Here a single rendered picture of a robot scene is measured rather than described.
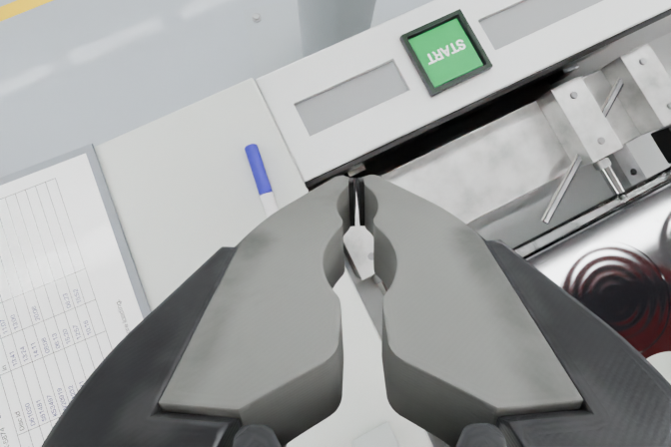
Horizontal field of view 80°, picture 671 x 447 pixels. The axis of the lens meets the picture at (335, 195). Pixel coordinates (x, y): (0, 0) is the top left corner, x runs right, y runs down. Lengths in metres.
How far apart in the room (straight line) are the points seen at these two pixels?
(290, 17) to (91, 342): 1.28
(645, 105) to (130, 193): 0.47
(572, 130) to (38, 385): 0.48
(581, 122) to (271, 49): 1.13
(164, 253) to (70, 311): 0.07
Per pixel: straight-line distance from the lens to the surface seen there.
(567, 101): 0.45
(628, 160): 0.54
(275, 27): 1.47
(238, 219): 0.31
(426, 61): 0.35
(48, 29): 1.73
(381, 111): 0.33
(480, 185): 0.42
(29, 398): 0.37
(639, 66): 0.51
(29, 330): 0.37
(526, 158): 0.45
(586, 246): 0.44
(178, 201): 0.32
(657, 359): 0.48
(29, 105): 1.65
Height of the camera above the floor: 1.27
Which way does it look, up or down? 81 degrees down
